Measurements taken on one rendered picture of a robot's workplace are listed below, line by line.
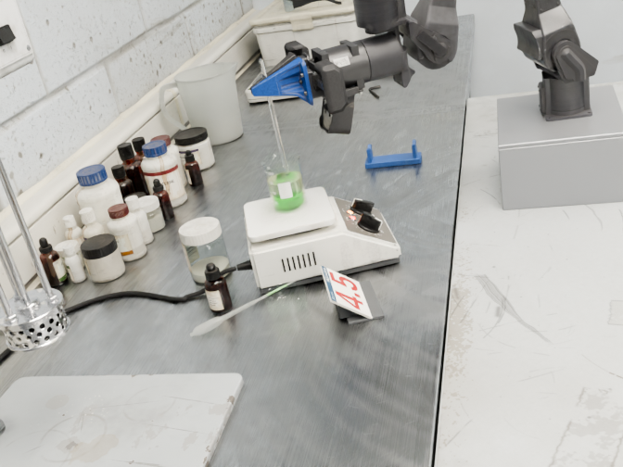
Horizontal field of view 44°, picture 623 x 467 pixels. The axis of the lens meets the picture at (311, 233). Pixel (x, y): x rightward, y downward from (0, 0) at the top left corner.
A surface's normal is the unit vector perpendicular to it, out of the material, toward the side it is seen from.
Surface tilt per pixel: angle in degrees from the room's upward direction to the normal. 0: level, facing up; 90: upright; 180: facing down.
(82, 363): 0
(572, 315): 0
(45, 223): 90
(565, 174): 90
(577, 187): 90
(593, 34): 90
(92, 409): 0
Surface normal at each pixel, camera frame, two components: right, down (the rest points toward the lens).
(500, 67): -0.20, 0.47
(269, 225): -0.18, -0.88
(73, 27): 0.96, -0.07
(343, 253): 0.14, 0.42
